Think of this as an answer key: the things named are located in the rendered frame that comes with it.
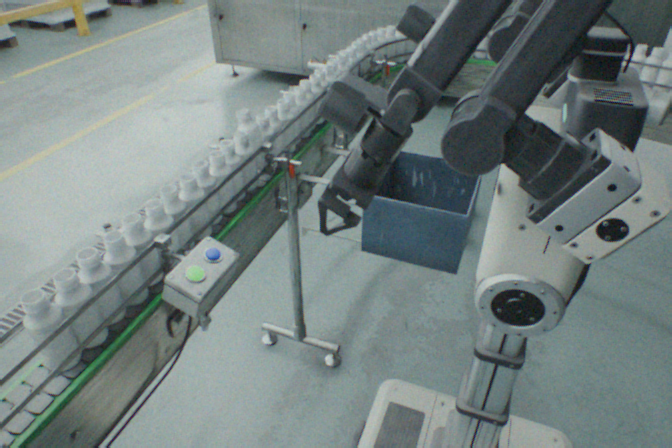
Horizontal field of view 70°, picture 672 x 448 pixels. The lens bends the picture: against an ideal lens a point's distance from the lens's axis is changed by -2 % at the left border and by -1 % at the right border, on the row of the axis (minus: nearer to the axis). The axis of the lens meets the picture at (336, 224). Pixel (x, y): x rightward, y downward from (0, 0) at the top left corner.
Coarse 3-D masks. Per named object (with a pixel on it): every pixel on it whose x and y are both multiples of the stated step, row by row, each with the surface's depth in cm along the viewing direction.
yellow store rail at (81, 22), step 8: (56, 0) 582; (64, 0) 589; (72, 0) 598; (80, 0) 608; (88, 0) 620; (176, 0) 773; (24, 8) 547; (32, 8) 554; (40, 8) 563; (48, 8) 572; (56, 8) 581; (72, 8) 607; (80, 8) 609; (0, 16) 523; (8, 16) 531; (16, 16) 539; (24, 16) 547; (32, 16) 556; (80, 16) 612; (0, 24) 525; (80, 24) 617; (80, 32) 624; (88, 32) 628
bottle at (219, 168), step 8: (216, 152) 120; (216, 160) 117; (224, 160) 119; (216, 168) 119; (224, 168) 119; (216, 176) 119; (224, 176) 119; (232, 184) 123; (224, 192) 122; (232, 192) 124; (224, 200) 123; (232, 208) 126
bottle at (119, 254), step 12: (108, 240) 93; (120, 240) 91; (108, 252) 92; (120, 252) 92; (132, 252) 94; (120, 264) 92; (132, 276) 95; (120, 288) 96; (132, 288) 97; (144, 300) 100
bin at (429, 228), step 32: (416, 160) 165; (384, 192) 167; (416, 192) 172; (448, 192) 167; (384, 224) 147; (416, 224) 142; (448, 224) 138; (384, 256) 154; (416, 256) 149; (448, 256) 144
